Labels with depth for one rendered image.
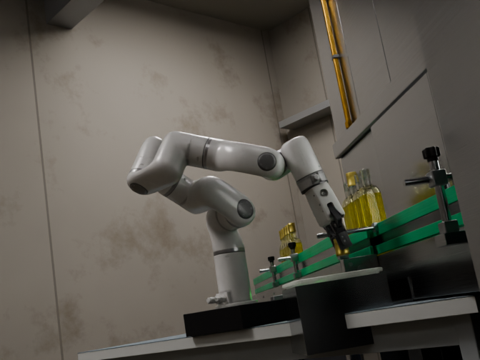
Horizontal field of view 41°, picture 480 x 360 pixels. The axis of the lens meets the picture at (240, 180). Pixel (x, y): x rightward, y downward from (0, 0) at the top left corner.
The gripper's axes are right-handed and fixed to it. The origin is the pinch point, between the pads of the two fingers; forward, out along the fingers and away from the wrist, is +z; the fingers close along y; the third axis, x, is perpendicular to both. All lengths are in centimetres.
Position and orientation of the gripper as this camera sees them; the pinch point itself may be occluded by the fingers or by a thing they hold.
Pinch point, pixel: (341, 241)
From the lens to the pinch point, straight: 163.2
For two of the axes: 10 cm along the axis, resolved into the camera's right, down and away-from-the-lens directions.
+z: 4.2, 9.0, -1.6
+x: -9.0, 3.8, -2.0
